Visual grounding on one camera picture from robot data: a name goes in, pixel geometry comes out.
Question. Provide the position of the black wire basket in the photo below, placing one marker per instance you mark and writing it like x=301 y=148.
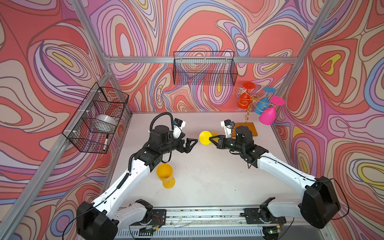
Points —
x=99 y=101
x=204 y=68

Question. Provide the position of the black marker pen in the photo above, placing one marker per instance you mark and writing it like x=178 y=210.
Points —
x=105 y=146

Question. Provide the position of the silver tape roll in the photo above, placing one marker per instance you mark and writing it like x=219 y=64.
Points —
x=104 y=124

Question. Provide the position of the gold wire glass rack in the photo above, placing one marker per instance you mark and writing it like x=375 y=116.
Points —
x=254 y=99

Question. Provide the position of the blue wine glass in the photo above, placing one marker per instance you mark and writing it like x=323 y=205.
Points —
x=264 y=104

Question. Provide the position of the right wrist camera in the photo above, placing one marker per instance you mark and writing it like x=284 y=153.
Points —
x=228 y=127

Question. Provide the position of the aluminium frame rail base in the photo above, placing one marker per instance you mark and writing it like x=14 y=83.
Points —
x=222 y=222

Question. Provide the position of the red wine glass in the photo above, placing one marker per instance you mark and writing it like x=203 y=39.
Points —
x=245 y=95

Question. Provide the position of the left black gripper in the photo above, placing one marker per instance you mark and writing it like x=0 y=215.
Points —
x=187 y=149

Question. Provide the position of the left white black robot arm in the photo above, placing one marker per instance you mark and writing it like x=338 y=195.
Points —
x=103 y=218

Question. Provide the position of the yellow wine glass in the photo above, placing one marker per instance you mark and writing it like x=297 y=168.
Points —
x=165 y=174
x=204 y=137

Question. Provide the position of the black wire basket left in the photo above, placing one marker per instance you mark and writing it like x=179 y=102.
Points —
x=99 y=101

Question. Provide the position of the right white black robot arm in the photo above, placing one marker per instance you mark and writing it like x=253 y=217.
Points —
x=317 y=203

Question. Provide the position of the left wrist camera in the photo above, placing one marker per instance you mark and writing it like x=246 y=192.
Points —
x=178 y=128

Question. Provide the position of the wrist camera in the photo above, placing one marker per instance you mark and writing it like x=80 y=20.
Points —
x=178 y=128
x=228 y=127

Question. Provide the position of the black wire basket back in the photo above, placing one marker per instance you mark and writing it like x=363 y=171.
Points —
x=204 y=68

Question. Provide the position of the magenta wine glass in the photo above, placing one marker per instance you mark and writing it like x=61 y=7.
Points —
x=268 y=116

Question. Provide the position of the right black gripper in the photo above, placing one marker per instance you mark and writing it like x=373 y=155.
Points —
x=221 y=140

